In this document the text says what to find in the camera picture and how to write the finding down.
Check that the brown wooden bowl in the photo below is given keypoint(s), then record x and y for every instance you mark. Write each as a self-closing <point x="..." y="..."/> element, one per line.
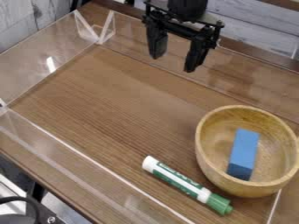
<point x="277" y="151"/>

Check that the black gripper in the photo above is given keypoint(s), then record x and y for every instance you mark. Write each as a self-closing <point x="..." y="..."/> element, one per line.
<point x="183" y="11"/>

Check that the blue rectangular block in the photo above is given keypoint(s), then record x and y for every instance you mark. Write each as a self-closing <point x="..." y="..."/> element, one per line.
<point x="243" y="154"/>

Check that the black device with screw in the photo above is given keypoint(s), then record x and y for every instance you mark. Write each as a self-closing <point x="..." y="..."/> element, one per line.
<point x="23" y="214"/>

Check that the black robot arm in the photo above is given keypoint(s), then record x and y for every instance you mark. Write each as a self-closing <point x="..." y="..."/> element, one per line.
<point x="190" y="31"/>

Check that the green white marker pen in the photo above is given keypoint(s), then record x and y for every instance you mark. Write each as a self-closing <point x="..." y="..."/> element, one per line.
<point x="202" y="194"/>

